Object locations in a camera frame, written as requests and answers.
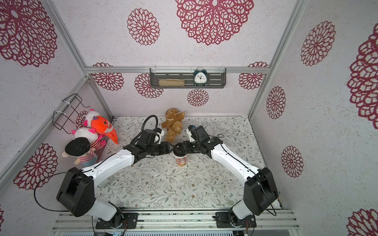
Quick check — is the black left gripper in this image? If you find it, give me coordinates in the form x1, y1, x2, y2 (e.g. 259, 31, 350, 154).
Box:
148, 143, 176, 158

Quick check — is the paper milk tea cup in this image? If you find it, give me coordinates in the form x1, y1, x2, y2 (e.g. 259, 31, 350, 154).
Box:
174, 154, 187, 167

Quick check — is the black cup lid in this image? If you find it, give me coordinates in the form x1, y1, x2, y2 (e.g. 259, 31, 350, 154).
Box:
173, 147, 187, 159

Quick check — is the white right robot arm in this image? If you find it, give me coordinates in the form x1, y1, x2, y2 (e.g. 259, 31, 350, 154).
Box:
173, 125, 279, 228

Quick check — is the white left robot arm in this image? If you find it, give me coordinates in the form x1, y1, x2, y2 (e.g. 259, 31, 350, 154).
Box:
56, 125, 175, 229

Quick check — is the brown teddy bear plush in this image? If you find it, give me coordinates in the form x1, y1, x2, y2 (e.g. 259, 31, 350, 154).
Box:
161, 108, 185, 144

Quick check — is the teal alarm clock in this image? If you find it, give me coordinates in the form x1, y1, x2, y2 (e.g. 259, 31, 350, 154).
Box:
194, 69, 208, 86

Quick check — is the orange fox plush toy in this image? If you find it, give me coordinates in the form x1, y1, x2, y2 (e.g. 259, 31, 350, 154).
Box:
91, 116, 119, 145

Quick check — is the pink white pig plush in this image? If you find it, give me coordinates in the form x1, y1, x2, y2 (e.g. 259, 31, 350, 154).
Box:
71, 109, 106, 150

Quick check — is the black-haired doll plush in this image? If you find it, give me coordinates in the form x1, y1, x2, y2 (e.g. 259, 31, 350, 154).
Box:
62, 137, 98, 167

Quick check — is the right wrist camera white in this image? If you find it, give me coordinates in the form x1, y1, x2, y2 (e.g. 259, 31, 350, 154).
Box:
186, 125, 195, 142

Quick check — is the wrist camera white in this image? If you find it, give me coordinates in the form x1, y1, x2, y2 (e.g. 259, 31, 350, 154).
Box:
155, 128, 164, 144
186, 125, 195, 142

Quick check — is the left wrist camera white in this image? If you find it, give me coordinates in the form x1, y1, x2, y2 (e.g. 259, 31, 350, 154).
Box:
155, 128, 164, 144

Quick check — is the grey wall shelf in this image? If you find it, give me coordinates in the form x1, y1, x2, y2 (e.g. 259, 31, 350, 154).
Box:
150, 67, 226, 89

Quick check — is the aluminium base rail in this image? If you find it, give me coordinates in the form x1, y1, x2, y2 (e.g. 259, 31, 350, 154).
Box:
50, 209, 300, 236

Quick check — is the black wire basket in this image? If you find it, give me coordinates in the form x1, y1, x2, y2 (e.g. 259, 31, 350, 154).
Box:
51, 93, 90, 134

